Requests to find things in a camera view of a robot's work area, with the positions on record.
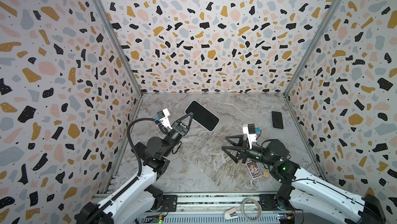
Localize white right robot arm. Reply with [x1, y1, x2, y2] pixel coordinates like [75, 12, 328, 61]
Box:
[222, 135, 386, 224]

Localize aluminium corner post left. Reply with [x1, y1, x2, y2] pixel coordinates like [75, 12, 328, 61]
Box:
[92, 0, 143, 98]

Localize aluminium corner post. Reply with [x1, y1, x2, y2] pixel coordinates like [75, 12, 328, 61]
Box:
[283, 0, 342, 99]
[92, 0, 143, 98]

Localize aluminium corner post right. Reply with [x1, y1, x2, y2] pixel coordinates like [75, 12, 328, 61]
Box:
[283, 0, 342, 99]

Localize coiled grey cable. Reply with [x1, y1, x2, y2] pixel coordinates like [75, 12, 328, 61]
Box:
[241, 197, 263, 223]

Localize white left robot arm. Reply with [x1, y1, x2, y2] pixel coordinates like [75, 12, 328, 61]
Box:
[74, 110, 194, 224]

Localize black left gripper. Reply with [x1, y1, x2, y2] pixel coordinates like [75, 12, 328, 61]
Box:
[161, 113, 191, 159]

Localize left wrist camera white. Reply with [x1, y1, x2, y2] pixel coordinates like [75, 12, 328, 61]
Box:
[155, 108, 172, 132]

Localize purple playing card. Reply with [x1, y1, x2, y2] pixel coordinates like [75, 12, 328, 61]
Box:
[246, 162, 263, 179]

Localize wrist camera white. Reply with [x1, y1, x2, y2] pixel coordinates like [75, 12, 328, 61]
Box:
[243, 124, 262, 149]
[155, 108, 172, 132]

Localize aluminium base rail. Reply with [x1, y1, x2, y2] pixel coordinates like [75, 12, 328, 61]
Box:
[85, 191, 351, 224]

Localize white pink stapler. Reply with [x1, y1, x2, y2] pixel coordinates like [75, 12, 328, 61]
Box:
[224, 207, 239, 220]

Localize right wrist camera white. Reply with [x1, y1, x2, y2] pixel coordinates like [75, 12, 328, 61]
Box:
[243, 124, 262, 149]

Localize small phone in green case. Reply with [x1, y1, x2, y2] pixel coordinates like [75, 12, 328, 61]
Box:
[271, 111, 284, 129]

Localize small wooden block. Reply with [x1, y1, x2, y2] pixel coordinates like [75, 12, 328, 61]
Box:
[263, 171, 270, 178]

